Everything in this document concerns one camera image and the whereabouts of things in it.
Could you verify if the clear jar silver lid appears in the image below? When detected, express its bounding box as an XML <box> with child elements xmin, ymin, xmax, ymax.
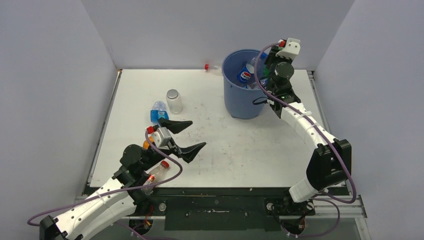
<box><xmin>166</xmin><ymin>89</ymin><xmax>184</xmax><ymax>114</ymax></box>

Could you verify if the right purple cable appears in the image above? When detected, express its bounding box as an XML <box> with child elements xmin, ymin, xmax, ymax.
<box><xmin>253</xmin><ymin>42</ymin><xmax>358</xmax><ymax>204</ymax></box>

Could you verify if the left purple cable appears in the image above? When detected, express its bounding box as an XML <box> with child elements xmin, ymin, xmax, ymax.
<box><xmin>27</xmin><ymin>130</ymin><xmax>184</xmax><ymax>228</ymax></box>

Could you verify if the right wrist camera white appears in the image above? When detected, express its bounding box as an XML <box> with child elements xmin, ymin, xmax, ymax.
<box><xmin>275</xmin><ymin>37</ymin><xmax>301</xmax><ymax>60</ymax></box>

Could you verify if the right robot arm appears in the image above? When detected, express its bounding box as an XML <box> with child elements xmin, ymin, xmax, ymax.
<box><xmin>259</xmin><ymin>40</ymin><xmax>357</xmax><ymax>214</ymax></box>

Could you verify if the red cap bottle by wall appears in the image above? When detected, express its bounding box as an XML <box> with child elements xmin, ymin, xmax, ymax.
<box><xmin>204</xmin><ymin>63</ymin><xmax>222</xmax><ymax>76</ymax></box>

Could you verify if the pepsi bottle blue cap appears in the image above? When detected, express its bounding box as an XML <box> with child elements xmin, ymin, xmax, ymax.
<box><xmin>236</xmin><ymin>63</ymin><xmax>254</xmax><ymax>89</ymax></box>

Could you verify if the small orange bottle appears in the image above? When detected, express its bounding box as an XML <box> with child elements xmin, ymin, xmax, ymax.
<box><xmin>142</xmin><ymin>136</ymin><xmax>154</xmax><ymax>150</ymax></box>

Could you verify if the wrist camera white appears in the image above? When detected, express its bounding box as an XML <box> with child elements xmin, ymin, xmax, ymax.
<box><xmin>148</xmin><ymin>127</ymin><xmax>172</xmax><ymax>149</ymax></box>
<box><xmin>275</xmin><ymin>37</ymin><xmax>301</xmax><ymax>60</ymax></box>

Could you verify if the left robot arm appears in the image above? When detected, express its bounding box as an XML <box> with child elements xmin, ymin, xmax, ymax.
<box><xmin>38</xmin><ymin>118</ymin><xmax>206</xmax><ymax>240</ymax></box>

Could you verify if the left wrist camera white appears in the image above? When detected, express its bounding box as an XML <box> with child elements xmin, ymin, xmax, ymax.
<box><xmin>148</xmin><ymin>127</ymin><xmax>172</xmax><ymax>149</ymax></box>

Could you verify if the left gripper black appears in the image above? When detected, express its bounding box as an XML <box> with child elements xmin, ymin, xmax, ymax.
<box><xmin>140</xmin><ymin>118</ymin><xmax>206</xmax><ymax>171</ymax></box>

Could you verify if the crushed blue label bottle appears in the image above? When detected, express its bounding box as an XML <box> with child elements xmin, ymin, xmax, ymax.
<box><xmin>150</xmin><ymin>101</ymin><xmax>169</xmax><ymax>126</ymax></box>

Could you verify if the purple cable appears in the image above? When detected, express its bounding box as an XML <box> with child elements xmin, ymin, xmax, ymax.
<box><xmin>27</xmin><ymin>130</ymin><xmax>184</xmax><ymax>228</ymax></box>
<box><xmin>253</xmin><ymin>42</ymin><xmax>358</xmax><ymax>204</ymax></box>

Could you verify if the blue label blue cap bottle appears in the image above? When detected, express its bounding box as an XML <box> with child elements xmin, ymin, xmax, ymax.
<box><xmin>246</xmin><ymin>52</ymin><xmax>268</xmax><ymax>74</ymax></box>

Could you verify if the green plastic bottle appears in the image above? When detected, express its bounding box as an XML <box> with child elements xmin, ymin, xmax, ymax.
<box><xmin>262</xmin><ymin>67</ymin><xmax>270</xmax><ymax>77</ymax></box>

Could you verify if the blue plastic bin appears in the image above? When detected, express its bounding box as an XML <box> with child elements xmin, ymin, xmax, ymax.
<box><xmin>221</xmin><ymin>49</ymin><xmax>266</xmax><ymax>120</ymax></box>

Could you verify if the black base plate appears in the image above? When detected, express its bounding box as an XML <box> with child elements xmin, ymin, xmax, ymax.
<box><xmin>82</xmin><ymin>187</ymin><xmax>345</xmax><ymax>233</ymax></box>

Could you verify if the small red cap bottle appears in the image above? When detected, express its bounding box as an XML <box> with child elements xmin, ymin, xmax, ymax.
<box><xmin>143</xmin><ymin>160</ymin><xmax>170</xmax><ymax>186</ymax></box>

